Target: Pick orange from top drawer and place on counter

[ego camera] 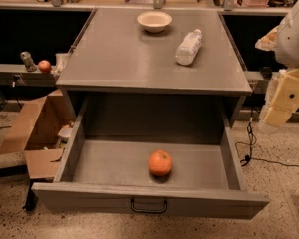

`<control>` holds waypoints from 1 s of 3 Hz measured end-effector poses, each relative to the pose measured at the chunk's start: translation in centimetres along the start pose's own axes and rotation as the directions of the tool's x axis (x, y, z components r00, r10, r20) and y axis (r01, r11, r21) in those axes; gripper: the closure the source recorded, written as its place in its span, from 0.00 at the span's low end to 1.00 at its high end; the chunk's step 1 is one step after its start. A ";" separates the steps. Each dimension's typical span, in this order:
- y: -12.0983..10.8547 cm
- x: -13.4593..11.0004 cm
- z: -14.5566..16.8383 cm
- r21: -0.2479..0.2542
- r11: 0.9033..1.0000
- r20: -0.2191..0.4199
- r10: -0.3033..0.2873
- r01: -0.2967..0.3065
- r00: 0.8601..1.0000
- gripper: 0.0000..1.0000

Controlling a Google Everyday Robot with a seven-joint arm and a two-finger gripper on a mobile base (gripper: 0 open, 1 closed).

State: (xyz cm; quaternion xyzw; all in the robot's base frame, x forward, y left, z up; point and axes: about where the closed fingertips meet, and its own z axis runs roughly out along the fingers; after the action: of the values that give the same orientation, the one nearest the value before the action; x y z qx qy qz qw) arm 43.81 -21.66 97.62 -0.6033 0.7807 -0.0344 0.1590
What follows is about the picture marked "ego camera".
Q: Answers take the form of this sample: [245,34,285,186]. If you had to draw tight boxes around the grey side shelf left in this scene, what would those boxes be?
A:
[0,53,70,87]

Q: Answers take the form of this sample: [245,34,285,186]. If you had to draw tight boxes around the brown cardboard box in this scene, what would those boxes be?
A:
[0,90,74,179]

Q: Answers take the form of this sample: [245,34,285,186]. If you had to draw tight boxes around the black drawer handle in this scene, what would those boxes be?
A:
[130,198,168,214]

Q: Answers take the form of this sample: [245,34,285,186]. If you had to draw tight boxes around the red apple on shelf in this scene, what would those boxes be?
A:
[38,60,52,73]

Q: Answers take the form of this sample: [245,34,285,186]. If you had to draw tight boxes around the clear plastic water bottle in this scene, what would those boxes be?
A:
[175,29,202,66]

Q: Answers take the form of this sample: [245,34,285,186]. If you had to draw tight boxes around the white ceramic bowl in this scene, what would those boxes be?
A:
[137,11,172,33]

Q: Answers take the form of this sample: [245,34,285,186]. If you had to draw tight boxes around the small grey figurine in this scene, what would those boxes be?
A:
[20,52,37,72]

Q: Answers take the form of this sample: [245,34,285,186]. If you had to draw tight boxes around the orange fruit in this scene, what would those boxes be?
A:
[149,150,172,176]

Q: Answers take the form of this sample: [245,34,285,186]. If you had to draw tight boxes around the grey cabinet counter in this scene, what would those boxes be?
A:
[55,7,253,127]

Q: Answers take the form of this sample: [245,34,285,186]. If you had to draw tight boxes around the black cable on floor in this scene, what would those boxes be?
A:
[234,108,299,171]

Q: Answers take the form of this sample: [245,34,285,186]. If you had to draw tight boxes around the grey side shelf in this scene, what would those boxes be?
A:
[245,71,269,94]
[0,53,70,87]

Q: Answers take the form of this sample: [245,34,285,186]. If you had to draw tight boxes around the grey side shelf right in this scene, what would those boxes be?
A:
[245,71,269,94]

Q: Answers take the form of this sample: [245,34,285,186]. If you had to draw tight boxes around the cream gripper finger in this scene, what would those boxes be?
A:
[255,27,278,51]
[263,107,292,127]

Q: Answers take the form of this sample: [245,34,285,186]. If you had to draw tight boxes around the black remote on shelf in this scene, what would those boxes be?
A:
[259,67,272,80]

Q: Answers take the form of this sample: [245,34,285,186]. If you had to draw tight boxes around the grey open top drawer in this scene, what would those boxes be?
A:
[31,95,271,221]

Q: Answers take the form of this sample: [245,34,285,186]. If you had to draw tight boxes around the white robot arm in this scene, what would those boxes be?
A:
[255,0,299,131]

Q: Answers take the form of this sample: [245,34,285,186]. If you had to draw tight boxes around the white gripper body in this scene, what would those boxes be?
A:
[272,69,299,113]

